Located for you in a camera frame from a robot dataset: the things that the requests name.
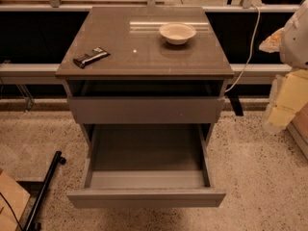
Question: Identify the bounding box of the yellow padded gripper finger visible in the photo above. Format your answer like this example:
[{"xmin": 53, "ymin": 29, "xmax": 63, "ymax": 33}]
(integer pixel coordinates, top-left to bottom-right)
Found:
[
  {"xmin": 263, "ymin": 69, "xmax": 308, "ymax": 133},
  {"xmin": 259, "ymin": 28, "xmax": 284, "ymax": 53}
]

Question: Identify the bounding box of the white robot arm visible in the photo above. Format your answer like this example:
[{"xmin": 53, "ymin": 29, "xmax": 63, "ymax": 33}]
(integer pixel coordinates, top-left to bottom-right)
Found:
[{"xmin": 259, "ymin": 0, "xmax": 308, "ymax": 134}]

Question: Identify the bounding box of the grey drawer cabinet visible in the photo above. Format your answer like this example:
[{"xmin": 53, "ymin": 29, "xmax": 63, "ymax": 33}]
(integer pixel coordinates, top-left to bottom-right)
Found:
[{"xmin": 56, "ymin": 7, "xmax": 234, "ymax": 145}]

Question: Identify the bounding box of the grey open bottom drawer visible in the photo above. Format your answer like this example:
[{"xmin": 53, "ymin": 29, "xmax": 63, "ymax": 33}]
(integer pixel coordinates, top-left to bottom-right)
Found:
[{"xmin": 67, "ymin": 124, "xmax": 225, "ymax": 208}]

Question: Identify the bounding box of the grey middle drawer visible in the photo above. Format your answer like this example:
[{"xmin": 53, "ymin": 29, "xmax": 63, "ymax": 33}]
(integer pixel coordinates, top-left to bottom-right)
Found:
[{"xmin": 68, "ymin": 96, "xmax": 224, "ymax": 124}]

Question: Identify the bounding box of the cardboard box right side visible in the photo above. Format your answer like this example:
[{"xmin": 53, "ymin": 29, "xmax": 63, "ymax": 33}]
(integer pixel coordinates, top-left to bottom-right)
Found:
[{"xmin": 287, "ymin": 103, "xmax": 308, "ymax": 160}]

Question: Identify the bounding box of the white bowl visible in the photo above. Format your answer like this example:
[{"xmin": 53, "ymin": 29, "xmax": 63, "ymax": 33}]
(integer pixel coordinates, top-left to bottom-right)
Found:
[{"xmin": 159, "ymin": 23, "xmax": 196, "ymax": 45}]

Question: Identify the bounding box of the black metal stand bar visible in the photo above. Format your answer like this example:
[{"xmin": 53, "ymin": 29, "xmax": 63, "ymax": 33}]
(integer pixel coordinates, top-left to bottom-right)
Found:
[{"xmin": 22, "ymin": 151, "xmax": 66, "ymax": 231}]

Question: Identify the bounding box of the cardboard box left corner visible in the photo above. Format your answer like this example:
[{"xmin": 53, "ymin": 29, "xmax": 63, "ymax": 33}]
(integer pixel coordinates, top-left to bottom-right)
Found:
[{"xmin": 0, "ymin": 169, "xmax": 30, "ymax": 231}]

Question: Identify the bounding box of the white cable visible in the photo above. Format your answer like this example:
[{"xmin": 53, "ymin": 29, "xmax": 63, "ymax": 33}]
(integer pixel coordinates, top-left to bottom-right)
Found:
[{"xmin": 224, "ymin": 4, "xmax": 262, "ymax": 93}]

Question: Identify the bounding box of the grey metal rail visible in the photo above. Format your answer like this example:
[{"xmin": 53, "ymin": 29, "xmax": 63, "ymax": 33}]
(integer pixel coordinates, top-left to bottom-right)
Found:
[{"xmin": 0, "ymin": 64, "xmax": 291, "ymax": 85}]

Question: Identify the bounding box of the thin black cable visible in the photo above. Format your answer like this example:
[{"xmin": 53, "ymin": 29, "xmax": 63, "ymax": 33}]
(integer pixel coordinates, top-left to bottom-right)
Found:
[{"xmin": 0, "ymin": 192, "xmax": 24, "ymax": 231}]

